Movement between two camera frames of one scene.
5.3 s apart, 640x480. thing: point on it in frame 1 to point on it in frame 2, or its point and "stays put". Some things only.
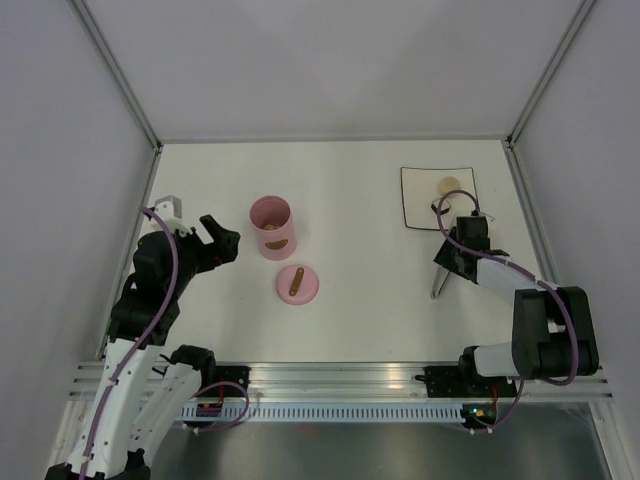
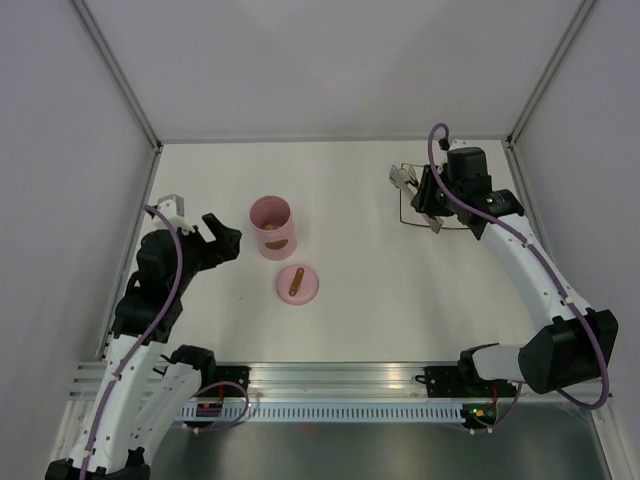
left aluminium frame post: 123,85 stays put
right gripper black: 443,256 to 424,201
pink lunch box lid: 297,284 stays put
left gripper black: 222,250 stays put
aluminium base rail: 358,381 stays put
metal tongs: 441,273 to 407,180
